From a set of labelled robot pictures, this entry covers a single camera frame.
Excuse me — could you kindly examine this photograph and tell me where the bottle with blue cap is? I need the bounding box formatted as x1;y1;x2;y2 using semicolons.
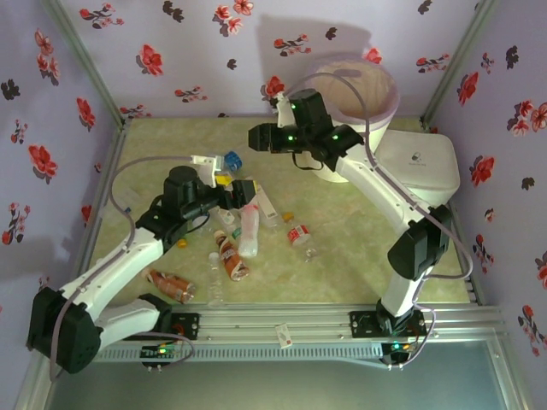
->
224;149;244;172

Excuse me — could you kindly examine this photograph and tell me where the clear bottle red cap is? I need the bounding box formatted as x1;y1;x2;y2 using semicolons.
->
237;203;262;258

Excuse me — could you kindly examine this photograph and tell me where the brown label bottle white cap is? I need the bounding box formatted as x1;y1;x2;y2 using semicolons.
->
212;229;250;282

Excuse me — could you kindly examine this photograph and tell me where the clear bottle white cap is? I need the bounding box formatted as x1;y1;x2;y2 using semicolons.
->
207;251;226;308

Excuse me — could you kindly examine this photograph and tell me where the orange brown drink bottle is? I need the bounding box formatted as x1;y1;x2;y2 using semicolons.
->
147;268;197;304

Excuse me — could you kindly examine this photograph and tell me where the white ribbed plastic bin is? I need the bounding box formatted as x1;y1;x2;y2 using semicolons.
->
306;59;402;185

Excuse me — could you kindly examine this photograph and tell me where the long clear bottle white label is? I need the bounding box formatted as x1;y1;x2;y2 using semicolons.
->
254;181;283;230

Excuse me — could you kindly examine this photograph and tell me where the red label bottle orange cap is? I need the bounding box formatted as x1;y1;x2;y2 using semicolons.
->
282;213;321;262

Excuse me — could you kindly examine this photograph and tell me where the white red paper tag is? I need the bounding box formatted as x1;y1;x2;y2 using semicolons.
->
275;323;294;349

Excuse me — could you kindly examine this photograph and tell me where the controller board with lights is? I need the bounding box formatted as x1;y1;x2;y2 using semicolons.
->
381;340;419;371
140;343;181;372

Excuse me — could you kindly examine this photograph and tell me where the black cable loop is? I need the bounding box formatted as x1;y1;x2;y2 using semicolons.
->
187;208;213;231
292;151;326;172

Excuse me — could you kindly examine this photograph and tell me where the lavender cable of right arm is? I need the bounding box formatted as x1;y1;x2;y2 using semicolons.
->
281;71;474;283

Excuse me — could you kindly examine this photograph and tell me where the lavender cable of arm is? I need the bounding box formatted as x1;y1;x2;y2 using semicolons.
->
281;71;474;283
49;154;197;381

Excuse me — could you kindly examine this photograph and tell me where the lavender cable of left arm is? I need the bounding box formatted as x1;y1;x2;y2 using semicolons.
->
49;154;197;381

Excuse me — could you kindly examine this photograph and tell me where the aluminium side rail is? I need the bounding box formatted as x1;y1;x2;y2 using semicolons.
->
76;118;130;274

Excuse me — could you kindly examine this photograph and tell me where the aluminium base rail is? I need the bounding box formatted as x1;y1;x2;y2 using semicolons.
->
96;303;509;343

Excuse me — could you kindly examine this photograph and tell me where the lavender board cable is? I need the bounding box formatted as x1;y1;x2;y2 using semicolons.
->
147;331;196;365
386;303;438;371

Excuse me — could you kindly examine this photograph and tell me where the slotted grey cable duct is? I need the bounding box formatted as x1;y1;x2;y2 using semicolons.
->
91;341;384;364

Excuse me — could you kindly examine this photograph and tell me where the aluminium frame post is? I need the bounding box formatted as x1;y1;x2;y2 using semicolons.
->
40;0;129;127
421;0;502;129

